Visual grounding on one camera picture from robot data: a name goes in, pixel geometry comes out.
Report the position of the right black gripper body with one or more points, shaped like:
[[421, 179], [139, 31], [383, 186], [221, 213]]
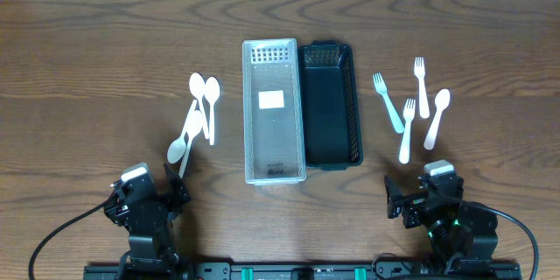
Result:
[[416, 216]]

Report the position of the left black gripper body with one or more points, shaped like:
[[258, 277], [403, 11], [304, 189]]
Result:
[[166, 197]]

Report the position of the white plastic spoon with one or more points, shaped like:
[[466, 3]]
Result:
[[193, 128], [442, 102], [197, 88], [178, 147], [212, 94]]

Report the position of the white plastic fork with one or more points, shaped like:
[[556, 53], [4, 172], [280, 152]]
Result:
[[419, 72], [409, 112]]

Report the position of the light teal plastic fork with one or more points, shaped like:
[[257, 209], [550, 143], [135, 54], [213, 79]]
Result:
[[381, 88]]

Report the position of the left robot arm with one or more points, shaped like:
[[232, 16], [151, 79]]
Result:
[[153, 252]]

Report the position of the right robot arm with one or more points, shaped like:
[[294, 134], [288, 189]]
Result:
[[459, 235]]

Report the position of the black plastic basket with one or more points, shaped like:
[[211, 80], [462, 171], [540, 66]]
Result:
[[332, 127]]

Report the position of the clear plastic basket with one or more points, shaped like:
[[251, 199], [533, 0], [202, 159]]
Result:
[[274, 147]]

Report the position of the white label sticker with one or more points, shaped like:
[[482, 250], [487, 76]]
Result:
[[271, 99]]

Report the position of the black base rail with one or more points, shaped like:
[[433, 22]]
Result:
[[384, 269]]

